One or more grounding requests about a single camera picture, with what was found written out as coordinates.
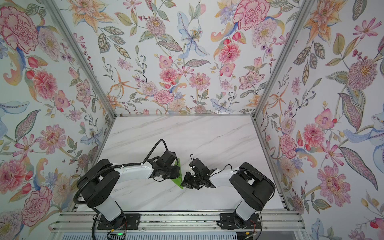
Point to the right aluminium corner post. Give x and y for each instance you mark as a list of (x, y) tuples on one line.
[(303, 12)]

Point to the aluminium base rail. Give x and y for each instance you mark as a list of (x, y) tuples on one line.
[(192, 221)]

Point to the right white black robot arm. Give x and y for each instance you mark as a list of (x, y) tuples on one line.
[(254, 187)]

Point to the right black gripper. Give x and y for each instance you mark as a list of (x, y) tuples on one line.
[(186, 182)]

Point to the aluminium corner post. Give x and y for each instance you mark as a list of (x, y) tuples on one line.
[(57, 17), (303, 12)]

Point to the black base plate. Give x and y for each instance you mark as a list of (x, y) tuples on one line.
[(230, 221), (122, 222)]

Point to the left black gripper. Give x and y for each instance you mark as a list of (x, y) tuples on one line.
[(176, 172)]

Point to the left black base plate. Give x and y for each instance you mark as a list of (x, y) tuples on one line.
[(122, 222)]

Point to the green square paper sheet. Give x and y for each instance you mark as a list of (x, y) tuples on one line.
[(179, 179)]

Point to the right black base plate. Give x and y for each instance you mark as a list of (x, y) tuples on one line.
[(230, 221)]

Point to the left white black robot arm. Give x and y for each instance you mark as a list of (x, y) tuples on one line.
[(96, 186)]

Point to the left aluminium corner post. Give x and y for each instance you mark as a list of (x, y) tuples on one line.
[(57, 17)]

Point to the white perforated cable tray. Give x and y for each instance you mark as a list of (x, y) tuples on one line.
[(168, 236)]

